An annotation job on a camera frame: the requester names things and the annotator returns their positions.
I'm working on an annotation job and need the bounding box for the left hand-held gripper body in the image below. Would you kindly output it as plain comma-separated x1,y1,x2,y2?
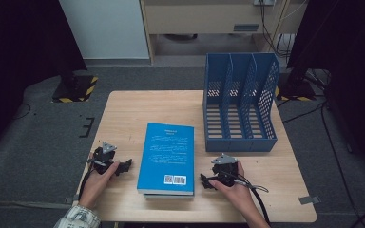
91,141,119,176

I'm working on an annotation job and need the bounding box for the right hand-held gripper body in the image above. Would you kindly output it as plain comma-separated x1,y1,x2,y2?
210,153,240,187

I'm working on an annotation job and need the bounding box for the blue file rack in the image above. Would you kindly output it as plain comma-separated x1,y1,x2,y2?
202,51,280,153

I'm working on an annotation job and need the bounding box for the blue book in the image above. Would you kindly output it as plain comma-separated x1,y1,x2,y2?
136,122,196,196

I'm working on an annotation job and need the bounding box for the person's left hand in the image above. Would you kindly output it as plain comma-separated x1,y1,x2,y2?
79,160,122,210

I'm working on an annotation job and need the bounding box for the person's right hand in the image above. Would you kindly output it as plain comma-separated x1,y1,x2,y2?
208,161,259,213

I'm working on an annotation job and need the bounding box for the grey tape piece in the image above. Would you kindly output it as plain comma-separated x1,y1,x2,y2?
298,195,321,206
64,194,81,205

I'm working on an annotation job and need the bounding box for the striped stand base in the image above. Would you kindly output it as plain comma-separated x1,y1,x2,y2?
50,69,99,104
275,70,317,103

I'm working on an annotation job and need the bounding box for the white panel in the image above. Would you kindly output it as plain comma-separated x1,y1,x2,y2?
58,0,150,61

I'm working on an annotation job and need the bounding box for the black curtain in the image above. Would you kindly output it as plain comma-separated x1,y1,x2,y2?
0,0,88,167
286,0,365,179

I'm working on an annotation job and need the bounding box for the beige wooden cabinet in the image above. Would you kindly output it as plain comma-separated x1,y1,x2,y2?
139,0,309,65

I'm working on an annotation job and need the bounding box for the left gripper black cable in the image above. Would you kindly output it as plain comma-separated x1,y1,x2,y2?
77,166,97,201

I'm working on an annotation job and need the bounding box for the thin black floor cable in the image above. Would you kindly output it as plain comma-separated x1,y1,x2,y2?
11,102,32,121

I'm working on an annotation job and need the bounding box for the long black floor cable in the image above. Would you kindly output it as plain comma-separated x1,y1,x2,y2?
319,101,362,228

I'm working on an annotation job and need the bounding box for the black cable bundle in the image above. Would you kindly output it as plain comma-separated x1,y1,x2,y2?
259,0,297,60

